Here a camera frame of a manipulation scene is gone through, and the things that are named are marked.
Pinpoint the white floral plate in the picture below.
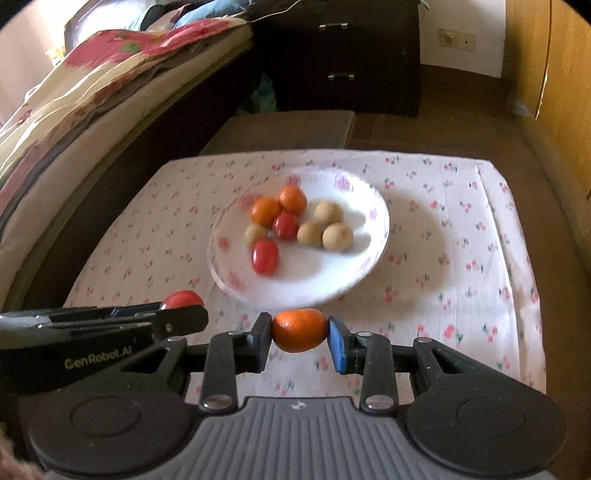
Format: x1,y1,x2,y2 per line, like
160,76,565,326
206,167,391,309

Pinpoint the wooden wardrobe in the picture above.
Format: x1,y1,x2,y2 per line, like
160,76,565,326
503,0,591,199

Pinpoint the dark wooden nightstand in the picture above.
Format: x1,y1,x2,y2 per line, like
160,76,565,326
252,0,422,119

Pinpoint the red cherry tomato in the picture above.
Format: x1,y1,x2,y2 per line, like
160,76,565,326
272,212,301,241
161,290,204,311
250,239,280,277

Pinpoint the tan potato top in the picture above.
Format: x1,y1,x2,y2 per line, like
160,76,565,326
314,200,345,227

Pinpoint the floral blanket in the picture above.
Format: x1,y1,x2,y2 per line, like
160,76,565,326
0,9,253,195

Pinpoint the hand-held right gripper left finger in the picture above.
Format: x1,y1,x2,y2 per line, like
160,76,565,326
117,312,273,414

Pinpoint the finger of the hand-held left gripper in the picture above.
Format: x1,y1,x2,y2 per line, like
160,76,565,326
108,302,163,319
151,304,210,340

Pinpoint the tan longan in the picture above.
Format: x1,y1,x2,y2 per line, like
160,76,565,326
297,222,325,247
244,223,269,247
322,222,355,252

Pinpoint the wall socket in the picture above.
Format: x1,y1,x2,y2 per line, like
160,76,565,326
438,28,476,51

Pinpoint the orange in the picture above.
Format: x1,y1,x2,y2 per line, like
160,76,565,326
271,308,329,354
250,197,283,227
278,185,308,215

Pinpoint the white cable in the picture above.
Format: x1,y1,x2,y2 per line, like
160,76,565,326
254,0,303,22

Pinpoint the floral tablecloth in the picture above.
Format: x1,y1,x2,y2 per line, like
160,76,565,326
62,150,543,398

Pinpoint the brown ottoman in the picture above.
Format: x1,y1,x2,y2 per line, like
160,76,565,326
198,110,356,156

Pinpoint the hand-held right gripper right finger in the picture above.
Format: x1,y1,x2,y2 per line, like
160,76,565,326
327,316,483,414

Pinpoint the green bag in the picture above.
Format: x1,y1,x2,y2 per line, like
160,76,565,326
257,74,279,112

